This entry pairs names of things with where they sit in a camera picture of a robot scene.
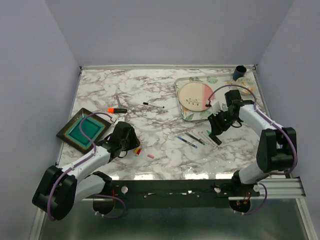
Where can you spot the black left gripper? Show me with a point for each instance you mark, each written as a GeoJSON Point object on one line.
{"type": "Point", "coordinates": [134, 141]}

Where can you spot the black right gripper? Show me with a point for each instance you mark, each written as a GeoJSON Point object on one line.
{"type": "Point", "coordinates": [217, 127]}

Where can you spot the yellow cap white marker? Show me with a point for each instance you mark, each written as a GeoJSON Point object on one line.
{"type": "Point", "coordinates": [206, 138]}

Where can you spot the orange cap black highlighter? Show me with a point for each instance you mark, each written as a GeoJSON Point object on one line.
{"type": "Point", "coordinates": [117, 110]}

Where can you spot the purple pen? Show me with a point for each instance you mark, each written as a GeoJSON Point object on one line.
{"type": "Point", "coordinates": [118, 101]}

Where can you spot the blue ballpoint pen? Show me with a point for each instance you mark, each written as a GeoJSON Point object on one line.
{"type": "Point", "coordinates": [187, 142]}

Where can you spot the green cap black highlighter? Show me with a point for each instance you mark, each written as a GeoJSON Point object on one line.
{"type": "Point", "coordinates": [216, 140]}

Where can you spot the red cap white marker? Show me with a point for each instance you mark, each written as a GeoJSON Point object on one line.
{"type": "Point", "coordinates": [199, 137]}

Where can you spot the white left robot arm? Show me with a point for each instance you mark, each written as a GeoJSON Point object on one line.
{"type": "Point", "coordinates": [60, 188]}

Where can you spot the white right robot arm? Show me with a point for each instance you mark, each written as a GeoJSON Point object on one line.
{"type": "Point", "coordinates": [277, 147]}

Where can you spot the teal ballpoint pen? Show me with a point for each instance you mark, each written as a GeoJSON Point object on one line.
{"type": "Point", "coordinates": [195, 138]}

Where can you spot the square teal black dish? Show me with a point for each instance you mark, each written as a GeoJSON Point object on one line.
{"type": "Point", "coordinates": [94, 127]}

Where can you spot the cream and pink plate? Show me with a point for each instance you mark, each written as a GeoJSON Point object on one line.
{"type": "Point", "coordinates": [194, 95]}

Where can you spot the black cap white marker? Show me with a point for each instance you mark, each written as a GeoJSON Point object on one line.
{"type": "Point", "coordinates": [153, 105]}

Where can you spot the small floral bowl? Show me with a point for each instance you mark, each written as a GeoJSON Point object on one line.
{"type": "Point", "coordinates": [248, 83]}

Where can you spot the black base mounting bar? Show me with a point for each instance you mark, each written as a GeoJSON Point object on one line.
{"type": "Point", "coordinates": [190, 193]}

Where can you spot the dark blue cup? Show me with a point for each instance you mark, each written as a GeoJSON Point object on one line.
{"type": "Point", "coordinates": [239, 72]}

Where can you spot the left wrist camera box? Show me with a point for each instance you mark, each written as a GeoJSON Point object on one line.
{"type": "Point", "coordinates": [120, 119]}

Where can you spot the aluminium frame rail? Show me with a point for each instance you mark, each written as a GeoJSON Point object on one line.
{"type": "Point", "coordinates": [282, 188]}

